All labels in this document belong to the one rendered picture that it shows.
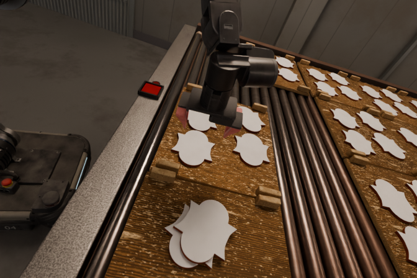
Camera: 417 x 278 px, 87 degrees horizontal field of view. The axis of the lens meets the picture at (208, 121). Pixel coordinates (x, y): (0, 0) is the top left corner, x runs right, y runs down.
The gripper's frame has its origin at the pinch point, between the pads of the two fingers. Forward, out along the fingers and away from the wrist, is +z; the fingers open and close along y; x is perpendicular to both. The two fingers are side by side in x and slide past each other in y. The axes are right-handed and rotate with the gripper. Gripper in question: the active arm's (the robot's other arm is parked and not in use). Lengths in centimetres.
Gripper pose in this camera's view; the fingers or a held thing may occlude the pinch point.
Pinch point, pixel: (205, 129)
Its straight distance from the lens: 53.2
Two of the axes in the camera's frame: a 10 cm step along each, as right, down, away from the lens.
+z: -2.0, 6.5, 7.3
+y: -9.7, -2.4, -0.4
